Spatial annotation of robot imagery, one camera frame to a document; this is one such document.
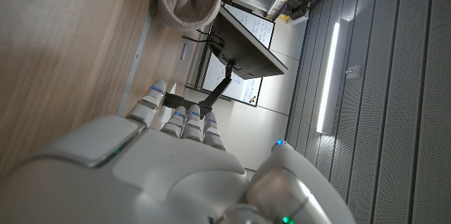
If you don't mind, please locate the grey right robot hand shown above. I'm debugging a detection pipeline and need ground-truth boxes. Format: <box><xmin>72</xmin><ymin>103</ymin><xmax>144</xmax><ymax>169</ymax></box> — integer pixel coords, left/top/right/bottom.
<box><xmin>0</xmin><ymin>78</ymin><xmax>357</xmax><ymax>224</ymax></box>

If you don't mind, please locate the computer monitor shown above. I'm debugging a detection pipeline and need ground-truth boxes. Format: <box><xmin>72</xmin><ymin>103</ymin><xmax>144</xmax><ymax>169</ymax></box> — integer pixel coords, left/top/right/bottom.
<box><xmin>207</xmin><ymin>5</ymin><xmax>289</xmax><ymax>80</ymax></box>

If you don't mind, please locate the long ceiling light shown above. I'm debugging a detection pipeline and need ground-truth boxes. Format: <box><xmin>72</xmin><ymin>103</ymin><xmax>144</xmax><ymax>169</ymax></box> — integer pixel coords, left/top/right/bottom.
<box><xmin>316</xmin><ymin>18</ymin><xmax>350</xmax><ymax>135</ymax></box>

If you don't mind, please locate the black monitor cable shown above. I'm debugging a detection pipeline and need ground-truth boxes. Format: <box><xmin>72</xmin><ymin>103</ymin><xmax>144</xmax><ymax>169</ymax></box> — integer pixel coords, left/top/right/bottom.
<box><xmin>181</xmin><ymin>29</ymin><xmax>225</xmax><ymax>48</ymax></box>

